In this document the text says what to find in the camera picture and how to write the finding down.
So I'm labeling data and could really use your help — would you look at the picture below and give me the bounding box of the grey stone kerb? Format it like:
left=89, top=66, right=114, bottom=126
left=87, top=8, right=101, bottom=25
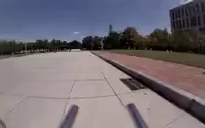
left=89, top=50, right=205, bottom=127

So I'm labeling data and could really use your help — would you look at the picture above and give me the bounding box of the robot's own part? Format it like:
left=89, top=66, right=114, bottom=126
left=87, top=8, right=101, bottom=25
left=58, top=104, right=80, bottom=128
left=126, top=102, right=149, bottom=128

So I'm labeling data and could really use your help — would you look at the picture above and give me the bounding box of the red brick path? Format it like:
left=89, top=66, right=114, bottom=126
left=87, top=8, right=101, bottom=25
left=91, top=50, right=205, bottom=104

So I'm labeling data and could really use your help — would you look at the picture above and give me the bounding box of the row of trees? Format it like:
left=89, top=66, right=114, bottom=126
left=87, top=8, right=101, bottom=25
left=0, top=27, right=205, bottom=57

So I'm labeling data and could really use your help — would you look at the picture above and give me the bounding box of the grey multi-storey building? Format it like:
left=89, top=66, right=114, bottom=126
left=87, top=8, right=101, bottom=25
left=169, top=0, right=205, bottom=34

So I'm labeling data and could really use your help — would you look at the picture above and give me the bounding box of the green grass lawn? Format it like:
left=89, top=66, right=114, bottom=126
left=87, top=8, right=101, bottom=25
left=109, top=49, right=205, bottom=70

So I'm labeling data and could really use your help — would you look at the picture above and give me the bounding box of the grey concrete slab pavement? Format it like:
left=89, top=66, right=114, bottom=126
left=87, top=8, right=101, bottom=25
left=0, top=50, right=205, bottom=128

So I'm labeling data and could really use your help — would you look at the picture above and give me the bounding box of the dark drain grate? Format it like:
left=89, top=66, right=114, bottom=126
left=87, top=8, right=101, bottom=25
left=119, top=77, right=146, bottom=92

